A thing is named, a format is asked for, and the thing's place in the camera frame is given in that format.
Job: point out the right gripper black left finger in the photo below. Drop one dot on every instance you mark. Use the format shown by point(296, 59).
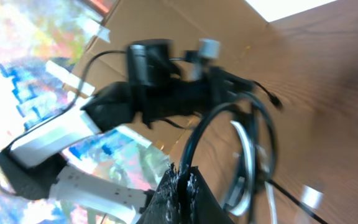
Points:
point(164, 207)

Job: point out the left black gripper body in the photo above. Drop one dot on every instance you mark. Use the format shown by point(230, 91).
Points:
point(226, 87)

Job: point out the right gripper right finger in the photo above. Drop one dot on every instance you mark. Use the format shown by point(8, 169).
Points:
point(202, 207)

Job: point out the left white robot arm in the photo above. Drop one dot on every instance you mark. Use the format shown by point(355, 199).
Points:
point(35, 168)

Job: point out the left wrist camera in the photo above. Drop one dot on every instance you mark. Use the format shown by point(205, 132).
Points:
point(209, 48)

